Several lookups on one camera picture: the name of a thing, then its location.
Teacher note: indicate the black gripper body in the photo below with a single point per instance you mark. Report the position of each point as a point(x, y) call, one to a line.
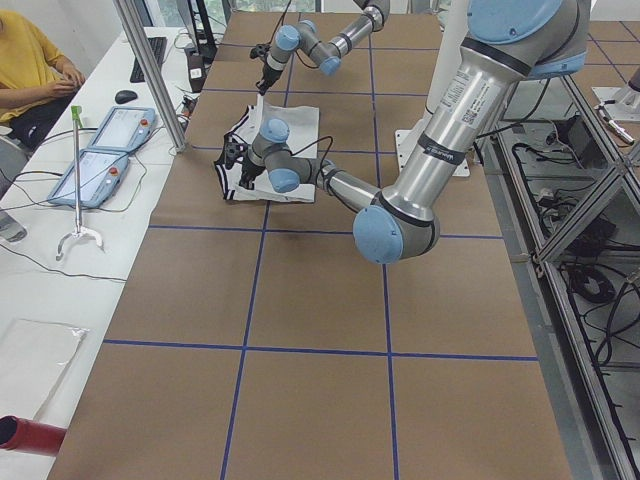
point(267, 75)
point(248, 173)

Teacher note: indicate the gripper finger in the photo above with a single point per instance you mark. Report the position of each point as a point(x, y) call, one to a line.
point(262, 87)

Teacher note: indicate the grey cartoon print t-shirt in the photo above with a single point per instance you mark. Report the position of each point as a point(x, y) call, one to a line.
point(284, 141)

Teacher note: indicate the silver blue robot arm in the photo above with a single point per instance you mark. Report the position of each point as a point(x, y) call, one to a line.
point(504, 42)
point(325, 55)

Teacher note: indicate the black box with label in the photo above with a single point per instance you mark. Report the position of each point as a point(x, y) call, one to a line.
point(195, 69)

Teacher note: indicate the far blue teach pendant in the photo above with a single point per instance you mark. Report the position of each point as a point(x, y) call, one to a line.
point(124, 129)

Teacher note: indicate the blue teach pendant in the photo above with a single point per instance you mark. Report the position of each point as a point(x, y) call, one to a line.
point(100, 176)
point(124, 129)

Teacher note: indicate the black computer mouse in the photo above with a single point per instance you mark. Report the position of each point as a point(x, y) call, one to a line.
point(125, 96)

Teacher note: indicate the near blue teach pendant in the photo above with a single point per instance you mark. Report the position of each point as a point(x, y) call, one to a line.
point(100, 176)

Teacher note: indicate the grabber reaching stick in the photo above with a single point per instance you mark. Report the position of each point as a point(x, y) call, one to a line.
point(79, 231)

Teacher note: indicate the person in yellow shirt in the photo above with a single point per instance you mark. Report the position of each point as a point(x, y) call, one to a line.
point(37, 80)

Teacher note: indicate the clear plastic bag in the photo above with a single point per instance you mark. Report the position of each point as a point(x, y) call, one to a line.
point(35, 357)

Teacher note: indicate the red cylinder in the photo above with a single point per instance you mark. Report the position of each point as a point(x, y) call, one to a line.
point(28, 436)

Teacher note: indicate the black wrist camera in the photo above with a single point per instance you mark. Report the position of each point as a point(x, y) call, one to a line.
point(260, 51)
point(233, 153)

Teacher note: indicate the aluminium frame post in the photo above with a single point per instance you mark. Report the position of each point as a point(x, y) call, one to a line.
point(140, 45)

